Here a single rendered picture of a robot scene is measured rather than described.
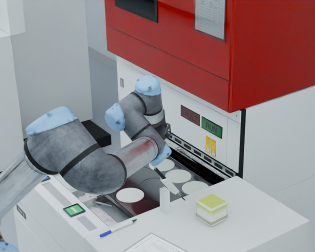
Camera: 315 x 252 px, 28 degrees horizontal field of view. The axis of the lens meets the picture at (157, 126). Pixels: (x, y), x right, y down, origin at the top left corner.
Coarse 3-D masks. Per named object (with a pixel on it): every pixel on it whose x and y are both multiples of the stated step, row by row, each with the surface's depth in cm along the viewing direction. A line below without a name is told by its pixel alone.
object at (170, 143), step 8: (168, 144) 256; (176, 144) 252; (184, 152) 248; (176, 160) 254; (192, 160) 244; (200, 160) 240; (192, 168) 248; (208, 168) 237; (216, 168) 234; (200, 176) 243; (216, 176) 234; (224, 176) 229
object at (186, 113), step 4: (184, 108) 241; (184, 112) 242; (188, 112) 240; (192, 112) 237; (184, 116) 243; (188, 116) 240; (192, 116) 238; (196, 116) 236; (192, 120) 239; (196, 120) 236
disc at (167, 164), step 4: (164, 160) 249; (168, 160) 249; (160, 164) 246; (164, 164) 246; (168, 164) 246; (172, 164) 246; (152, 168) 243; (160, 168) 243; (164, 168) 243; (168, 168) 243
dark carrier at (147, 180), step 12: (168, 156) 252; (144, 168) 244; (180, 168) 243; (132, 180) 236; (144, 180) 236; (156, 180) 235; (192, 180) 235; (204, 180) 235; (144, 192) 228; (156, 192) 228; (180, 192) 228; (120, 204) 221; (132, 204) 221; (144, 204) 221; (156, 204) 221
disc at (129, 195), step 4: (124, 188) 231; (128, 188) 231; (132, 188) 230; (136, 188) 230; (120, 192) 228; (124, 192) 228; (128, 192) 228; (132, 192) 228; (136, 192) 228; (140, 192) 228; (116, 196) 226; (120, 196) 226; (124, 196) 226; (128, 196) 225; (132, 196) 225; (136, 196) 225; (140, 196) 225; (120, 200) 223; (124, 200) 223; (128, 200) 223; (132, 200) 223; (136, 200) 223
